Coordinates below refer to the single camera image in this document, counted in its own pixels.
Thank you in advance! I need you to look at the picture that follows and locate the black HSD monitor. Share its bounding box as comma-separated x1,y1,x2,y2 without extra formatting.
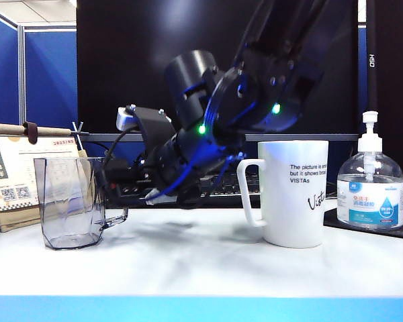
365,0,403,199

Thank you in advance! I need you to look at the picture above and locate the white ceramic mug with text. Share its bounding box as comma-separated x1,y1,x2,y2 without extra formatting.
236,140,329,249

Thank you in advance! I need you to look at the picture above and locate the large black computer monitor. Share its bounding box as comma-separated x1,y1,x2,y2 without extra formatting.
76,0,359,142

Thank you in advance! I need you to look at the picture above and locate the clear hand sanitizer pump bottle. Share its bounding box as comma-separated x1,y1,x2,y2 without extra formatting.
337,110,403,231

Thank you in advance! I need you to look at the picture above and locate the beige desk calendar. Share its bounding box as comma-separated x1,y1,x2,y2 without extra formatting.
0,133,88,234

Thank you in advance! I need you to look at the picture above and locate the blue plastic crate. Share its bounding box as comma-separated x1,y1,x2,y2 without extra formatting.
0,294,403,322

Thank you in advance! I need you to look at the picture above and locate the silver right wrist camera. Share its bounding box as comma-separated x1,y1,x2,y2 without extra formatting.
116,105,177,158

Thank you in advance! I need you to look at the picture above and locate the black camera cable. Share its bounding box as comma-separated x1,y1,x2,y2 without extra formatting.
102,125,138,165

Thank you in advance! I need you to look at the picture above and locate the wooden rod with brown strap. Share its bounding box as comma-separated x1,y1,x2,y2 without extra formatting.
0,121,90,145

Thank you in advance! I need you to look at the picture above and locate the grey partition frame post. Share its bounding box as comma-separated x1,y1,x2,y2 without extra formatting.
16,25,26,125

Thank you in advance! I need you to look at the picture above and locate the black computer keyboard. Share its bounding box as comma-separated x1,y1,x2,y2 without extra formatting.
116,172,261,209

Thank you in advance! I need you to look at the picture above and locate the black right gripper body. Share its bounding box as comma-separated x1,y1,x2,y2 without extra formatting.
137,129,248,206

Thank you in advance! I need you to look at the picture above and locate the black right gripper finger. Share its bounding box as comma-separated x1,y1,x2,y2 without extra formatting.
110,180,148,202
103,159,131,180

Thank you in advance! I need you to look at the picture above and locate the black mouse pad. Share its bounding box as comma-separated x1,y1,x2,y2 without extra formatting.
323,206,403,242

